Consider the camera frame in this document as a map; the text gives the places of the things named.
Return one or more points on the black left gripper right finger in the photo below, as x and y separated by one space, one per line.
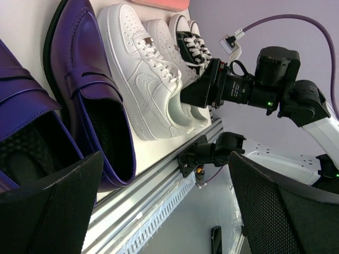
282 215

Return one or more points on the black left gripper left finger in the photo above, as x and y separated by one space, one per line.
52 214

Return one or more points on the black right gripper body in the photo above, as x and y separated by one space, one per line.
218 83

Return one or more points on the black canvas sneaker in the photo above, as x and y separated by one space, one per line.
188 44
194 28

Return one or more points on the white sneaker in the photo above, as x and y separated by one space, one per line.
150 85
165 44

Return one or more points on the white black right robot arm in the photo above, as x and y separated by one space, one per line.
273 87

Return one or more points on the purple loafer left shoe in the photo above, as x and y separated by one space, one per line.
34 141

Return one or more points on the purple loafer shoe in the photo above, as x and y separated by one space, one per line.
76 68
34 141

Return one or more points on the pink shoe shelf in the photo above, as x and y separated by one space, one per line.
171 5

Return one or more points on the purple loafer right shoe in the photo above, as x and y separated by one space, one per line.
76 68

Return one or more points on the black phone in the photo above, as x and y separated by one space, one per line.
216 240

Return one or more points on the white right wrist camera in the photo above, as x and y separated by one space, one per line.
231 46

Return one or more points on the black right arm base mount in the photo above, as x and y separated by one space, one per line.
202 152

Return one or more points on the aluminium rail frame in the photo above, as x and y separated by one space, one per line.
124 220

